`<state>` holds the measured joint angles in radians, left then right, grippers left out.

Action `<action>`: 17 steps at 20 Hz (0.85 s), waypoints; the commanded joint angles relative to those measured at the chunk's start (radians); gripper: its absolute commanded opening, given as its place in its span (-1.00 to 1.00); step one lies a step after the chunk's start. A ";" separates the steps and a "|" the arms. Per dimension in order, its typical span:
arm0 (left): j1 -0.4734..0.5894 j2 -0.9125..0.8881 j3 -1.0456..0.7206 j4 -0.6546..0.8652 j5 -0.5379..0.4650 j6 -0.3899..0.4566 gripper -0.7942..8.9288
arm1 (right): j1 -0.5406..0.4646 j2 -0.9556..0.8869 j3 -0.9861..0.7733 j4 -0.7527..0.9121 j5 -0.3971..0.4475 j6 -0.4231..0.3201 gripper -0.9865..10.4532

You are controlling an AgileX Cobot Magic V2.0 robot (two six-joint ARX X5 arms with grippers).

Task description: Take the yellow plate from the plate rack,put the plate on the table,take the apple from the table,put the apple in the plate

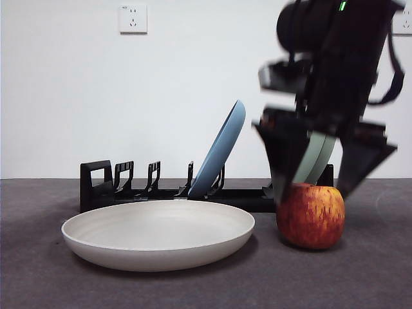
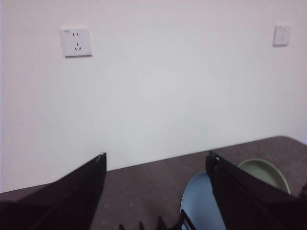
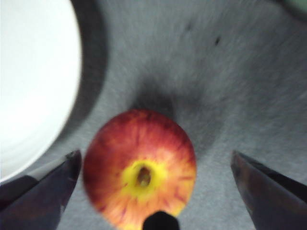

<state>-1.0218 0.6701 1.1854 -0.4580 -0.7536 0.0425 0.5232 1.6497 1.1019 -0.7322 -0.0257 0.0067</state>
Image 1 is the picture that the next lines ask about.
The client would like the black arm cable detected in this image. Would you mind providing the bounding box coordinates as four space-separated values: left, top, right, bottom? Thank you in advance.
368 30 406 106

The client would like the black plate rack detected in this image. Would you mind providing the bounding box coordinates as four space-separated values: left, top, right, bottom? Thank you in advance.
79 160 334 214

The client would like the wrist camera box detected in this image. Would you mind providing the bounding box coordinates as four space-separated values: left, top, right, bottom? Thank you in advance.
259 59 313 94

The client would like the red yellow apple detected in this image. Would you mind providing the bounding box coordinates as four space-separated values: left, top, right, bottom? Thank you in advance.
276 182 346 250

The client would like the pale yellow round plate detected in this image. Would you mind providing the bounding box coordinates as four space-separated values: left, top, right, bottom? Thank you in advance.
61 199 256 273

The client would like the white wall socket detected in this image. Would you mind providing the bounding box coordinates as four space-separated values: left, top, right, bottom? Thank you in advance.
390 6 412 35
119 4 148 35

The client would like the green round plate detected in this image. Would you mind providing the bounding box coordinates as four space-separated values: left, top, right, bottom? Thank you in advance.
293 130 336 187

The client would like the blue round plate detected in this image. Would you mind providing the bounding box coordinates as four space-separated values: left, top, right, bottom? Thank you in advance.
187 99 247 198

